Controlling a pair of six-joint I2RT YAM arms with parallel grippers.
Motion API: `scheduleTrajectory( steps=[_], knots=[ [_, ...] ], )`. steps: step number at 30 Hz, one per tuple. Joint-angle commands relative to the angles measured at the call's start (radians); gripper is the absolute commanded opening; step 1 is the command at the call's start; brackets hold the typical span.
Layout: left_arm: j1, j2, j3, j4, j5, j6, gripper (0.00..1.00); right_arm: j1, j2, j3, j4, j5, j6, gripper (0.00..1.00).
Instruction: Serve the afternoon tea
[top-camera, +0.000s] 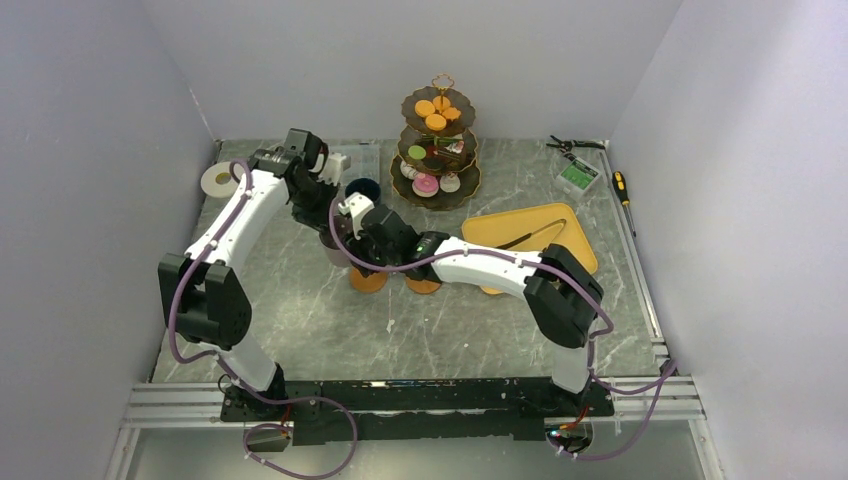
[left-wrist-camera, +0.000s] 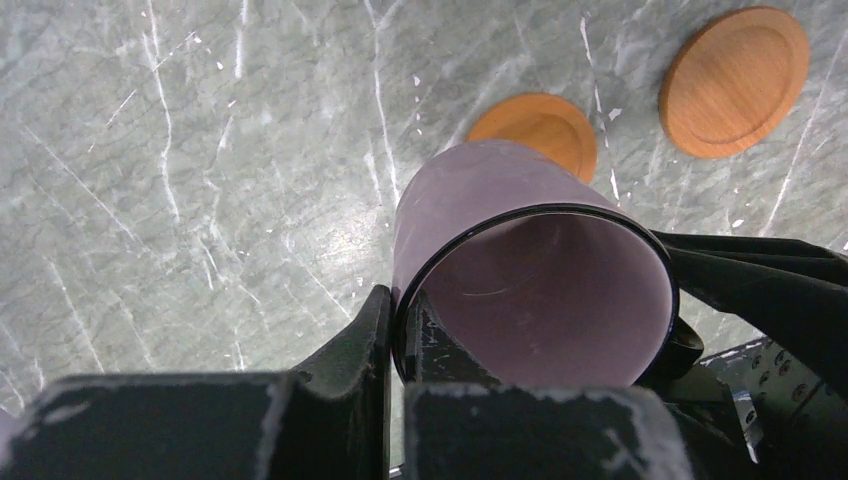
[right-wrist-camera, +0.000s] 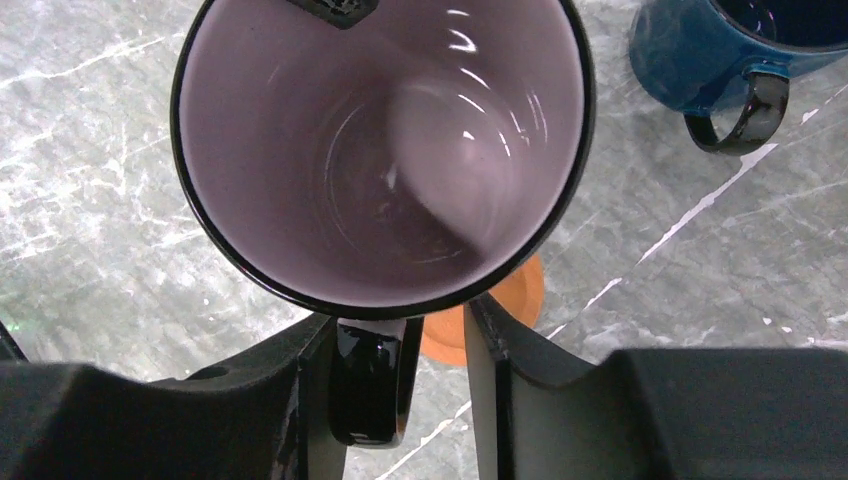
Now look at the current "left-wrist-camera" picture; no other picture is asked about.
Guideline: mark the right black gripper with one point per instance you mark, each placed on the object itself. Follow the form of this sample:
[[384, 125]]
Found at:
[[790, 386]]

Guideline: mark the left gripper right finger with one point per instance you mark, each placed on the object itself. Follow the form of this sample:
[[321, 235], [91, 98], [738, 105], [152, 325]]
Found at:
[[460, 423]]

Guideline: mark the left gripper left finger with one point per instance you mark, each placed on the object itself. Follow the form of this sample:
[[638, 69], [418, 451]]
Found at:
[[325, 418]]

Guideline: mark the mauve mug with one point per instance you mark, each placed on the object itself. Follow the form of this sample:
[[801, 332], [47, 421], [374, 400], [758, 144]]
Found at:
[[537, 276]]

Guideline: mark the wooden coaster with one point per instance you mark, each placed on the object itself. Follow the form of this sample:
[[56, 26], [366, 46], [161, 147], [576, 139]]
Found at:
[[546, 123], [734, 81]]

